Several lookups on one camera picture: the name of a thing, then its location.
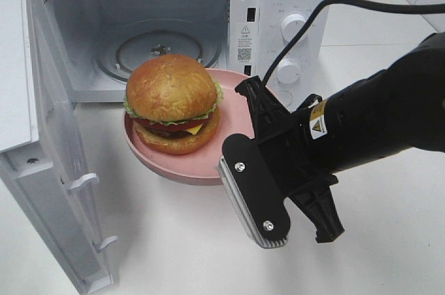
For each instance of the pink round plate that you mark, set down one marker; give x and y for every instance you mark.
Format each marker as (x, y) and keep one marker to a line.
(201, 166)

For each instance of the white lower timer knob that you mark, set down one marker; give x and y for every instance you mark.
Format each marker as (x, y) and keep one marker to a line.
(288, 71)

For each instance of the toy burger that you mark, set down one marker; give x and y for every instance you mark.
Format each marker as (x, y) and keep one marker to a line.
(174, 104)

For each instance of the glass microwave turntable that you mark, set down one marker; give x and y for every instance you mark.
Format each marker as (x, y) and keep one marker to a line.
(124, 48)

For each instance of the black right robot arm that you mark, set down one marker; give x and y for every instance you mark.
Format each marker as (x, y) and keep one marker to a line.
(395, 109)

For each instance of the white upper power knob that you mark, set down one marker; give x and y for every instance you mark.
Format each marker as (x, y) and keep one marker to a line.
(291, 24)

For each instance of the white microwave oven body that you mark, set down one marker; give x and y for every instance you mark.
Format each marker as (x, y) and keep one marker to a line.
(251, 29)

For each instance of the white microwave door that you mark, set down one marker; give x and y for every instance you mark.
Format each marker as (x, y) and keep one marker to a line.
(43, 163)

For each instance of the round white door release button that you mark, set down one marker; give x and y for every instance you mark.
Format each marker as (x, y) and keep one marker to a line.
(285, 97)

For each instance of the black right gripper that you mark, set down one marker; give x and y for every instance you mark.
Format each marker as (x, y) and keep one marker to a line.
(283, 139)

